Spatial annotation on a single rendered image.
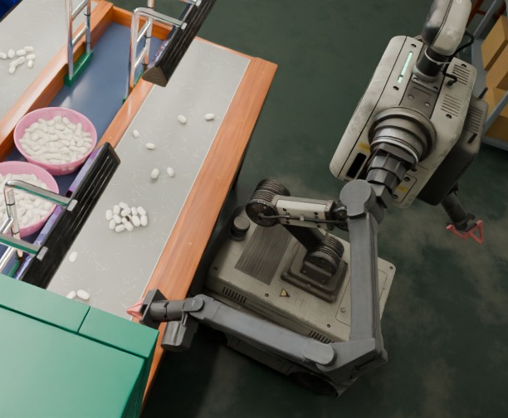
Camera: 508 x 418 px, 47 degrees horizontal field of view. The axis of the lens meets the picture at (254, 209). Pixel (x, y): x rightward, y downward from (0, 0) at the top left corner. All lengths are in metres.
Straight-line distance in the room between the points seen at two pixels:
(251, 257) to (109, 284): 0.65
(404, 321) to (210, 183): 1.32
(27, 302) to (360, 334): 0.77
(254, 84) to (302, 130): 1.07
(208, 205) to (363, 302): 0.86
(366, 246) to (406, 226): 1.96
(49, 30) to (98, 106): 0.40
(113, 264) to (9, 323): 1.26
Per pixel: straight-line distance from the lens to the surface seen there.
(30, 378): 0.56
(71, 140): 2.13
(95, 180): 1.57
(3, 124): 2.16
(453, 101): 1.57
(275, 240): 2.31
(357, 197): 1.36
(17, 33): 2.55
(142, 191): 2.00
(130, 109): 2.22
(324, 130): 3.52
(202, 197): 1.98
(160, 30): 2.67
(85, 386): 0.56
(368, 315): 1.23
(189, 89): 2.38
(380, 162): 1.41
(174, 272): 1.81
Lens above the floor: 2.31
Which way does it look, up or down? 51 degrees down
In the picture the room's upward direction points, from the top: 21 degrees clockwise
